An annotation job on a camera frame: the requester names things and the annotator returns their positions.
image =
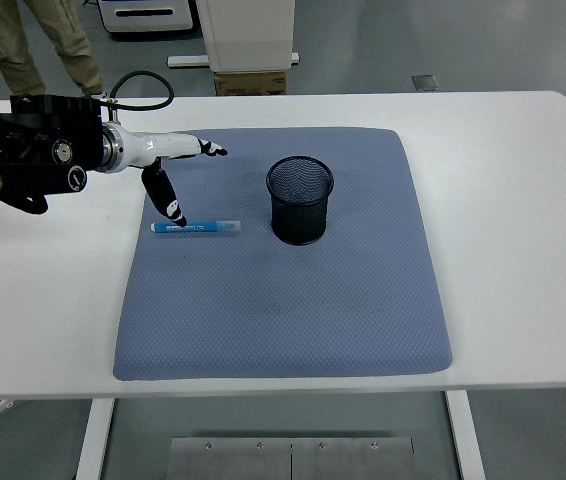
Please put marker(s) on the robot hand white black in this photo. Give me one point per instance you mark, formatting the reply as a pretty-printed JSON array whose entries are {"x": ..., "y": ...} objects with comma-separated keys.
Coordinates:
[{"x": 163, "y": 144}]

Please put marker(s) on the blue marker pen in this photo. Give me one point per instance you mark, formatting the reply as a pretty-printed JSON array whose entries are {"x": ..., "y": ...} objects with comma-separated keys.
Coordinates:
[{"x": 208, "y": 227}]

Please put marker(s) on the black mesh pen holder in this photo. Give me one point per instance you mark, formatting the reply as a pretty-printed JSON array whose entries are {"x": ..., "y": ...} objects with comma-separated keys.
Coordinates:
[{"x": 299, "y": 220}]

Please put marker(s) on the brown cardboard box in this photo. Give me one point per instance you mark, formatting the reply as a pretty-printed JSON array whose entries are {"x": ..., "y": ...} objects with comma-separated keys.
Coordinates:
[{"x": 250, "y": 83}]

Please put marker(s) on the white cabinet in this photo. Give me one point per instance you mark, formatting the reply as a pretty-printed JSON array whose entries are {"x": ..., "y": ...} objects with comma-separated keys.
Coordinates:
[{"x": 248, "y": 35}]

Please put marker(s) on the person in khaki trousers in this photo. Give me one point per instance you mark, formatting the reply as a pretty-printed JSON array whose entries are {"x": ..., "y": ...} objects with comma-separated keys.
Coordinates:
[{"x": 23, "y": 40}]

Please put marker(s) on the blue-grey textured mat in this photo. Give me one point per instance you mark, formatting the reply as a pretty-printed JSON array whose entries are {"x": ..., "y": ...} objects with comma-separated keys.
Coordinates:
[{"x": 283, "y": 310}]

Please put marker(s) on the grey floor plate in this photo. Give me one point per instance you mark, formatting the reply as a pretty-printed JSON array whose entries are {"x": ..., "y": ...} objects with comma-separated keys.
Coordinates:
[{"x": 425, "y": 82}]

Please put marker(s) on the white table leg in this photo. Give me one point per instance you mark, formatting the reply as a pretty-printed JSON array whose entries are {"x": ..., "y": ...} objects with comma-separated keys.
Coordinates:
[
  {"x": 465, "y": 440},
  {"x": 94, "y": 440}
]

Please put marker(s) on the small white black object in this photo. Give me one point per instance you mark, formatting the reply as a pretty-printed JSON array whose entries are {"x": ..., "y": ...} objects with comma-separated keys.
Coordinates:
[{"x": 0, "y": 404}]

